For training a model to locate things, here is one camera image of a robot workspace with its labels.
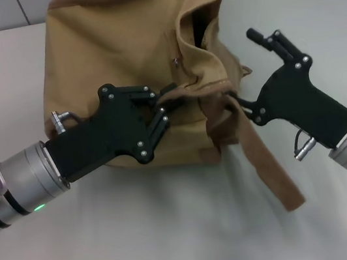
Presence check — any left gripper cable with plug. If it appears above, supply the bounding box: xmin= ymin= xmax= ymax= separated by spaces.
xmin=50 ymin=107 xmax=84 ymax=136

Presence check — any khaki canvas food bag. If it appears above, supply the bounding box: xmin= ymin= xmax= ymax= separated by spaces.
xmin=23 ymin=0 xmax=308 ymax=249

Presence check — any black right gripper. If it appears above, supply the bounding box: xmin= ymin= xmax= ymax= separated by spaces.
xmin=218 ymin=13 xmax=347 ymax=163

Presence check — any right gripper cable with plug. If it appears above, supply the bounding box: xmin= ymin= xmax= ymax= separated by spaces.
xmin=290 ymin=126 xmax=320 ymax=162

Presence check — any gripper cable with plug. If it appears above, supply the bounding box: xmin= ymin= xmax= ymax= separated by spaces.
xmin=50 ymin=107 xmax=84 ymax=136
xmin=290 ymin=126 xmax=320 ymax=162

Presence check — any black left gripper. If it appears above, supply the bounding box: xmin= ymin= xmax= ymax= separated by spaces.
xmin=37 ymin=73 xmax=189 ymax=186

